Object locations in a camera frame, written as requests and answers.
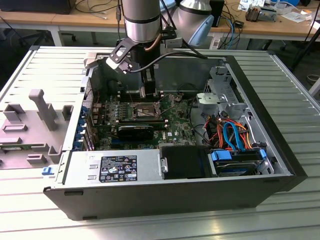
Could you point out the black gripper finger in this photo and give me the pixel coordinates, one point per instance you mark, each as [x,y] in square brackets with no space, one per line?
[150,82]

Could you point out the silver CPU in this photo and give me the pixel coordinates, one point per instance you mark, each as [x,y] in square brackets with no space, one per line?
[142,92]

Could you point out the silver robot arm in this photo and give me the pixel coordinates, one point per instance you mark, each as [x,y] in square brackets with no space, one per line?
[141,27]

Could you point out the metal locking lever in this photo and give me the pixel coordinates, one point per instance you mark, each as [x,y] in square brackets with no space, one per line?
[142,112]
[130,95]

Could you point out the CPU socket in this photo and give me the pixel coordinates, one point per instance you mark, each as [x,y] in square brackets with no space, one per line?
[147,107]

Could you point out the black RAM slot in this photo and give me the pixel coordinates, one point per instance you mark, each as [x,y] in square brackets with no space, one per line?
[123,95]
[123,92]

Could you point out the blue expansion slot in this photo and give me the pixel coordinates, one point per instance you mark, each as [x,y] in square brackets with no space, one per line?
[120,144]

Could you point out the white barcode sticker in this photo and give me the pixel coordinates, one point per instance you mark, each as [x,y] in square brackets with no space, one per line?
[156,66]

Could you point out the green motherboard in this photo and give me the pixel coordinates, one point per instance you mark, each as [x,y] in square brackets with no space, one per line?
[175,120]

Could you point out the black graphics card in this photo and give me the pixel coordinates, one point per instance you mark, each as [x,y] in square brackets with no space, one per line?
[135,133]

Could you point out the grey metal disk bay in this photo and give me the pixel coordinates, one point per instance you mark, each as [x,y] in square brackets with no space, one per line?
[210,99]

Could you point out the white power strip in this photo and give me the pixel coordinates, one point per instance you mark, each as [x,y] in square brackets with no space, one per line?
[214,43]

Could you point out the blue card retention clip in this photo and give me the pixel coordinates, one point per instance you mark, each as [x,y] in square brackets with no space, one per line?
[84,110]
[80,128]
[78,145]

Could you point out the silver drive cage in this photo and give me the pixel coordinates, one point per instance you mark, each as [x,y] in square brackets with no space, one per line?
[222,80]

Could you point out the wooden desk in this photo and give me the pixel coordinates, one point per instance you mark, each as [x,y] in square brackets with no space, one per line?
[75,18]

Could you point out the small black adapter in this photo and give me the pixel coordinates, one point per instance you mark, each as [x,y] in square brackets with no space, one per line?
[238,24]

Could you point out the blue disk carrier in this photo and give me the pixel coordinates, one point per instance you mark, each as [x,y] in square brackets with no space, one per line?
[221,156]

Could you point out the silver power supply unit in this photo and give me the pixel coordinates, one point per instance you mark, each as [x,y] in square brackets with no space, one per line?
[80,165]

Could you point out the finned metal cooler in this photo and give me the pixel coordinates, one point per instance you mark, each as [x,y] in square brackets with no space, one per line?
[252,13]

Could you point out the black office chair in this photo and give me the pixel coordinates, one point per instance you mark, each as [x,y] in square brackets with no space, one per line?
[35,37]

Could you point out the black PC case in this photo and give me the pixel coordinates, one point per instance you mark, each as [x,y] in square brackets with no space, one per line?
[150,200]

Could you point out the black equipment box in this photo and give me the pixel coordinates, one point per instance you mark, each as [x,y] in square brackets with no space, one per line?
[37,6]

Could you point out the grey metal box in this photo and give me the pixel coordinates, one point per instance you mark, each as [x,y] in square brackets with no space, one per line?
[268,15]

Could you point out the blue plastic clip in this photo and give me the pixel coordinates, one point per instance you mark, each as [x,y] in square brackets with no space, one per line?
[47,171]

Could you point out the grey parts rack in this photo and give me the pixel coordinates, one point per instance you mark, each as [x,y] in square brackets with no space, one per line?
[25,152]

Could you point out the white paper sheet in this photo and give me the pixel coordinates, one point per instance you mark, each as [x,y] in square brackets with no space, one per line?
[295,16]

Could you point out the green RAM stick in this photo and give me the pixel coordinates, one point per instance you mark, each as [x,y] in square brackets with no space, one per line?
[11,148]

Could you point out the black tripod leg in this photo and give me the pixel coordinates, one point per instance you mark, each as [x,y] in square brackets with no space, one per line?
[306,47]

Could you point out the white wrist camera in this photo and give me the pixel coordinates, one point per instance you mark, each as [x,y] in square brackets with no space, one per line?
[113,63]

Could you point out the silver latch bracket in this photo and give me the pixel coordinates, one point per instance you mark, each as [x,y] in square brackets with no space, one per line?
[164,165]

